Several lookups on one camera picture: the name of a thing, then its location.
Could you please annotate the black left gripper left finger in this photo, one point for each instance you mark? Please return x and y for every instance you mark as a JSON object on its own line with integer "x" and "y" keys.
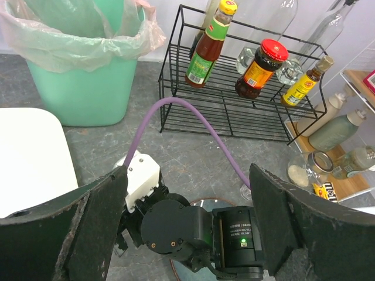
{"x": 70, "y": 237}

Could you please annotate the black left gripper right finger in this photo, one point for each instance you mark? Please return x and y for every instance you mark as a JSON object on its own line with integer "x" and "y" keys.
{"x": 305, "y": 237}

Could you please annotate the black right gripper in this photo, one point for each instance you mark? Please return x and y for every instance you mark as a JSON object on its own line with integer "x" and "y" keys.
{"x": 131, "y": 222}

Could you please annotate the glass jar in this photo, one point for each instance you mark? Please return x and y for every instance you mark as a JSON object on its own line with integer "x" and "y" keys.
{"x": 306, "y": 169}

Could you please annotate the small yellow label bottle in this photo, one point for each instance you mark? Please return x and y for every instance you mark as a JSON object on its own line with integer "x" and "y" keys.
{"x": 308, "y": 80}

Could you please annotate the sauce bottle yellow cap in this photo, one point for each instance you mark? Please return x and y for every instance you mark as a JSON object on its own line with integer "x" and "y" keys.
{"x": 209, "y": 46}

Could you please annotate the chili sauce jar red lid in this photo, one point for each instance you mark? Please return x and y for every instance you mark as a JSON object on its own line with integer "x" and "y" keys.
{"x": 268, "y": 58}

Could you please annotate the dark vinegar bottle black cap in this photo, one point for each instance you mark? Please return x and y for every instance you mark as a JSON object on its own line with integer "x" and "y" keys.
{"x": 211, "y": 8}

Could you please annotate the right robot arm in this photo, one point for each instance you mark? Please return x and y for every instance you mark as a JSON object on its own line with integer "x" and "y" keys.
{"x": 177, "y": 229}

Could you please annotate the yellow M&Ms candy bag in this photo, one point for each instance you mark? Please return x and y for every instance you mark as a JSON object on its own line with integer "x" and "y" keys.
{"x": 325, "y": 191}

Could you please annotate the white rectangular basin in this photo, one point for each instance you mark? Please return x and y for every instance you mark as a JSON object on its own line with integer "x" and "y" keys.
{"x": 36, "y": 164}

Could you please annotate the clear bottle on shelf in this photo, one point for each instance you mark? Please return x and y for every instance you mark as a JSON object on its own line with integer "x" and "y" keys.
{"x": 354, "y": 162}

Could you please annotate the green soap dispenser bottle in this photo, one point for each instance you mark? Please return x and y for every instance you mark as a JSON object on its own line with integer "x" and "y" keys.
{"x": 337, "y": 130}

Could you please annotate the small clear glass cup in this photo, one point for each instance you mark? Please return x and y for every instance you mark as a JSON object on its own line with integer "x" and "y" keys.
{"x": 245, "y": 193}

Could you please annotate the beige pump bottle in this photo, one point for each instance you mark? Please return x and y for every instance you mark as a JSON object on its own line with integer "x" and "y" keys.
{"x": 307, "y": 126}

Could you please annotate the green trash bin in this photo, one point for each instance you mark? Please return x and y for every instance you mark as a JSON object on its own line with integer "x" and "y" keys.
{"x": 86, "y": 98}

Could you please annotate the white wire shelf unit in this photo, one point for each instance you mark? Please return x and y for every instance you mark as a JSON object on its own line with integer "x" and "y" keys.
{"x": 350, "y": 82}

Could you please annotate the black wire rack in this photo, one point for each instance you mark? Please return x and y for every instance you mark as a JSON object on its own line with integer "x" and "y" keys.
{"x": 229, "y": 114}

